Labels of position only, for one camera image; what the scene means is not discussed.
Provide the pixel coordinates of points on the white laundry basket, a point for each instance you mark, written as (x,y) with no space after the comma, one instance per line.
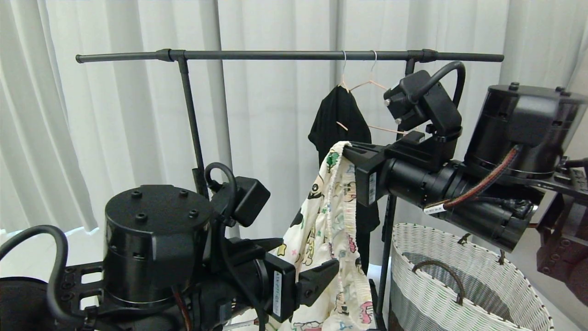
(459,294)

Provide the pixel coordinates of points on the black clothes rack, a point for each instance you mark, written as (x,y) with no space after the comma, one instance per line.
(275,55)

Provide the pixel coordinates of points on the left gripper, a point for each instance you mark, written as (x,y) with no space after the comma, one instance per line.
(282,285)

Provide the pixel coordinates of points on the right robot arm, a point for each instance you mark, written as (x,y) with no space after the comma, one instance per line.
(519,128)

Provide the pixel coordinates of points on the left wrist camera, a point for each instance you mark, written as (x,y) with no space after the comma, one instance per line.
(250,197)

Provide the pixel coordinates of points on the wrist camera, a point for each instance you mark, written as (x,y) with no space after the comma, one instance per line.
(250,197)
(427,105)

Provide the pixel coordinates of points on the black garment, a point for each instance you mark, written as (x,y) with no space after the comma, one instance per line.
(340,119)

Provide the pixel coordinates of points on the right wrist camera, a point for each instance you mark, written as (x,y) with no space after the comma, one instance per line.
(427,105)

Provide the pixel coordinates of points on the pink clothes hanger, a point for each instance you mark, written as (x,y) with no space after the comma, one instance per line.
(343,82)
(367,83)

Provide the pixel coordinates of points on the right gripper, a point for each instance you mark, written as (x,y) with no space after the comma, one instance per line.
(413,184)

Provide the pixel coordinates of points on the cream printed garment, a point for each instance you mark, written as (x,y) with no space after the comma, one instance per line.
(330,230)

